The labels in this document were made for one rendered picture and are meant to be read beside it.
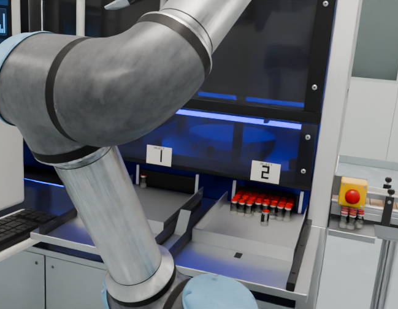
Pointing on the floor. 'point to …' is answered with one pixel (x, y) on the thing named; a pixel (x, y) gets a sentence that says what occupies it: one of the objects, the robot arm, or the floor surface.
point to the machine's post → (330, 129)
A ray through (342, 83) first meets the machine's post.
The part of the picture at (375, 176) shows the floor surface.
